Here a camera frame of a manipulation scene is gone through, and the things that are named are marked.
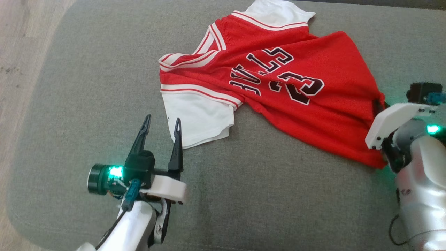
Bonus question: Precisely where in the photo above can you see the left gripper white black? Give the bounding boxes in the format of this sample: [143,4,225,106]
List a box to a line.
[87,114,190,205]

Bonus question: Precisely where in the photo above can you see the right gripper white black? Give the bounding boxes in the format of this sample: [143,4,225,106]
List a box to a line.
[364,91,439,151]

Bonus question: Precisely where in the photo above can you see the red white basketball jersey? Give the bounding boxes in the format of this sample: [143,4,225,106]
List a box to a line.
[158,0,389,169]

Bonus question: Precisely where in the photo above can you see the right camera cable blue connector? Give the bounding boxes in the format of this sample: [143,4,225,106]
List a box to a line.
[388,92,446,246]

